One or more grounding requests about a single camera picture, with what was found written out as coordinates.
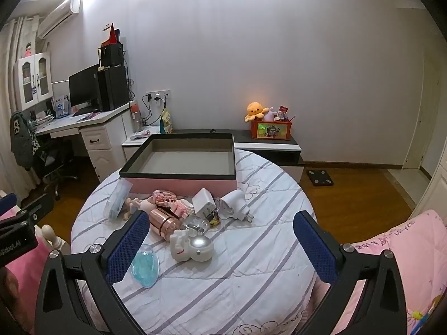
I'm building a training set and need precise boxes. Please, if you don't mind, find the clear plastic box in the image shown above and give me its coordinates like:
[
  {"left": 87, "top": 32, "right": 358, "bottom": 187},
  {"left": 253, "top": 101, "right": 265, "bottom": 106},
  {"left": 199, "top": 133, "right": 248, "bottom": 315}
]
[{"left": 103, "top": 178, "right": 133, "bottom": 221}]

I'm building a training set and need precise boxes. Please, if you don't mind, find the rose gold metal cylinder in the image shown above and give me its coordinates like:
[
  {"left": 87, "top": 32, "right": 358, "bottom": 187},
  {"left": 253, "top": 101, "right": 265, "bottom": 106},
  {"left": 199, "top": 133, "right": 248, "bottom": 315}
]
[{"left": 149, "top": 208, "right": 181, "bottom": 242}]

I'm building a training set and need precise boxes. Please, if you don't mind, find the pink doll figurine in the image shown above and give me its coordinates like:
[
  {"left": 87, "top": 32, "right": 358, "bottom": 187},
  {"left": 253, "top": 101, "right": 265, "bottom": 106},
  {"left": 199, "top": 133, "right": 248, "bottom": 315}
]
[{"left": 123, "top": 198, "right": 156, "bottom": 220}]

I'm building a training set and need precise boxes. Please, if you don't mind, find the white astronaut lamp toy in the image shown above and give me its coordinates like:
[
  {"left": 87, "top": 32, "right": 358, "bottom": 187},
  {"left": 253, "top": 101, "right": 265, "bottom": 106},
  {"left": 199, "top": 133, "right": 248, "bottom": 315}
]
[{"left": 169, "top": 230, "right": 214, "bottom": 262}]

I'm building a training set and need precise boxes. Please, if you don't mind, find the white charger cube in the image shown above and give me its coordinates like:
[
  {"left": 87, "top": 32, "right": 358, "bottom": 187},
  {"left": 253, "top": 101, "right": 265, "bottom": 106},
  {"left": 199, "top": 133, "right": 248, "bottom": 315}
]
[{"left": 192, "top": 188, "right": 217, "bottom": 219}]

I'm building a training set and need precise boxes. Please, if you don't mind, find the pink quilt bedding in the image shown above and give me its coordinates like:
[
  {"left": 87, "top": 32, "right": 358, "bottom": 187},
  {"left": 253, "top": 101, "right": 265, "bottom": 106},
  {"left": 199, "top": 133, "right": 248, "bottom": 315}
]
[{"left": 312, "top": 209, "right": 447, "bottom": 335}]

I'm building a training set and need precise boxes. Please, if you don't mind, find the black office chair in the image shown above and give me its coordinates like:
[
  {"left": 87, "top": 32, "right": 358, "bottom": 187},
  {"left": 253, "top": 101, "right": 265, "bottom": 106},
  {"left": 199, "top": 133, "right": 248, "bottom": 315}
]
[{"left": 32, "top": 137, "right": 78, "bottom": 201}]

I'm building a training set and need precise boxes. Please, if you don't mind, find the grey jacket on chair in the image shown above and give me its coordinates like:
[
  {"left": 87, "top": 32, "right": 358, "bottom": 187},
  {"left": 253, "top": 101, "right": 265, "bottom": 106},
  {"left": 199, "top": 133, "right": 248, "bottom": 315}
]
[{"left": 10, "top": 111, "right": 40, "bottom": 171}]

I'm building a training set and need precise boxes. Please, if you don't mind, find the white desk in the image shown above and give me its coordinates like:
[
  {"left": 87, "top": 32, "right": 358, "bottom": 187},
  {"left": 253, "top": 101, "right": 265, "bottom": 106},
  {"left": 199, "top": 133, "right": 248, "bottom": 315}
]
[{"left": 36, "top": 104, "right": 133, "bottom": 181}]

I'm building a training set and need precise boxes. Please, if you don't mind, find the striped white tablecloth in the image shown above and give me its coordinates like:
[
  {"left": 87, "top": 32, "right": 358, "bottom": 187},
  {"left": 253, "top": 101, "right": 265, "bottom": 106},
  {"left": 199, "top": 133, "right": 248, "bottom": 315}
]
[{"left": 70, "top": 148, "right": 327, "bottom": 335}]

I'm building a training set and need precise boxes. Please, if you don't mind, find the black bathroom scale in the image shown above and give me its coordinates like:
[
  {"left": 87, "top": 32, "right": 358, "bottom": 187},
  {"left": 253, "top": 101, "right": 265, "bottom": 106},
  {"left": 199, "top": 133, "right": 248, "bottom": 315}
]
[{"left": 306, "top": 169, "right": 334, "bottom": 187}]

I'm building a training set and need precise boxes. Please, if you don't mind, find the black computer monitor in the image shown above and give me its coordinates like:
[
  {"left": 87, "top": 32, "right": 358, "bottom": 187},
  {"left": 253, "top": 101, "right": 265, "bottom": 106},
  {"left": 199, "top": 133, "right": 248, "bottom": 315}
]
[{"left": 69, "top": 64, "right": 99, "bottom": 116}]

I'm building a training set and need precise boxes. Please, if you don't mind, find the clear water bottle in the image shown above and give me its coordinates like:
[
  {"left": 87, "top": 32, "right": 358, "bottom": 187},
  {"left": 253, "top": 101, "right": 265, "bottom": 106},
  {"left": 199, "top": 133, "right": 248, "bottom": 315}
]
[{"left": 130, "top": 104, "right": 143, "bottom": 132}]

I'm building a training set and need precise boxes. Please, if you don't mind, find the black computer tower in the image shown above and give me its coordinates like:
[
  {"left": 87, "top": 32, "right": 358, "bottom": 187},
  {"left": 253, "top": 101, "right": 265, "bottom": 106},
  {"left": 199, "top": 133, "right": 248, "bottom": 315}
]
[{"left": 96, "top": 66, "right": 130, "bottom": 112}]

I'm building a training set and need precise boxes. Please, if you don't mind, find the pink black storage box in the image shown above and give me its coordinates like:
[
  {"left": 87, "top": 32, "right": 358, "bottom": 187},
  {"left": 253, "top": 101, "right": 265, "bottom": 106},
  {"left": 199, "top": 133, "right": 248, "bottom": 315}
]
[{"left": 119, "top": 133, "right": 237, "bottom": 197}]

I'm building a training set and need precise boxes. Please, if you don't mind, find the yellow snack bag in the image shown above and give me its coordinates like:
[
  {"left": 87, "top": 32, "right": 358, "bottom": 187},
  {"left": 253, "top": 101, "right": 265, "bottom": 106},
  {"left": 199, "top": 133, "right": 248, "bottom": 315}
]
[{"left": 160, "top": 108, "right": 173, "bottom": 134}]

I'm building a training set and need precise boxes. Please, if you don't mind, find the beige curtain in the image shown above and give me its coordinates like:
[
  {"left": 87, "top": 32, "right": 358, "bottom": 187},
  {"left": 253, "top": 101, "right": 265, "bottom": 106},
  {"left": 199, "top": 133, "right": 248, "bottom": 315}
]
[{"left": 0, "top": 15, "right": 39, "bottom": 199}]

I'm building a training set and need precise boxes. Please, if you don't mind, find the black speaker box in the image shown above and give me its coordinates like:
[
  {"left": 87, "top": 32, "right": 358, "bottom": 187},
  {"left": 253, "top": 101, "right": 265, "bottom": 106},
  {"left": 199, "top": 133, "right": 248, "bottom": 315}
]
[{"left": 99, "top": 43, "right": 124, "bottom": 67}]

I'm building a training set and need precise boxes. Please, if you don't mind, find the red picture box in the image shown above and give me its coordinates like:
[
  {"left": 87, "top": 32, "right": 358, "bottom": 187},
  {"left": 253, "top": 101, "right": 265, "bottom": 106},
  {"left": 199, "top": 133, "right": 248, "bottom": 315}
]
[{"left": 250, "top": 120, "right": 292, "bottom": 141}]

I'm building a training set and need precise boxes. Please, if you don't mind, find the white air conditioner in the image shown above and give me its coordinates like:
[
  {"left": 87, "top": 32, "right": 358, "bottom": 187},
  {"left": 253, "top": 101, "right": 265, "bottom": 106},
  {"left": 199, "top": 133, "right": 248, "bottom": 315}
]
[{"left": 37, "top": 0, "right": 82, "bottom": 39}]

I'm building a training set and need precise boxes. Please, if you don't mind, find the red triangular flag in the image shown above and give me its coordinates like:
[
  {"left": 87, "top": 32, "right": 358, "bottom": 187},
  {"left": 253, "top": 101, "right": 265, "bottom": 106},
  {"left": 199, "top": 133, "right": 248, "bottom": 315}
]
[{"left": 101, "top": 23, "right": 119, "bottom": 47}]

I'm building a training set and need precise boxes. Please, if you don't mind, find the orange octopus plush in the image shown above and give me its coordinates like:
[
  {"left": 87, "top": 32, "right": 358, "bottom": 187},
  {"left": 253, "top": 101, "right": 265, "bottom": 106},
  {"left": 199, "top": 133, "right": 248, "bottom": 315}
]
[{"left": 244, "top": 101, "right": 270, "bottom": 123}]

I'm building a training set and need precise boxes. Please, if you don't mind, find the white bed post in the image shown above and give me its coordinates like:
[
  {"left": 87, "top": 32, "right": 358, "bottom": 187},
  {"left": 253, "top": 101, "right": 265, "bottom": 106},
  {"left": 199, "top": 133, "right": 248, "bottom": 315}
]
[{"left": 41, "top": 225, "right": 70, "bottom": 255}]

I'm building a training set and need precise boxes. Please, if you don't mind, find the white wall cabinet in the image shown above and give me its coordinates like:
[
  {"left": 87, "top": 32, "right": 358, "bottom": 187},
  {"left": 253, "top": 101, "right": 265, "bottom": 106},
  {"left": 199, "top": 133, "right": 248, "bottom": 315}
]
[{"left": 14, "top": 52, "right": 53, "bottom": 111}]

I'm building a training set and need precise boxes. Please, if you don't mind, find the wall power outlet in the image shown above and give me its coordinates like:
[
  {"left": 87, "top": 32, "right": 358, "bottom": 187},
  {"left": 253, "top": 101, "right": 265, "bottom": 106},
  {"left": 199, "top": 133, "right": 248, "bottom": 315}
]
[{"left": 146, "top": 89, "right": 171, "bottom": 101}]

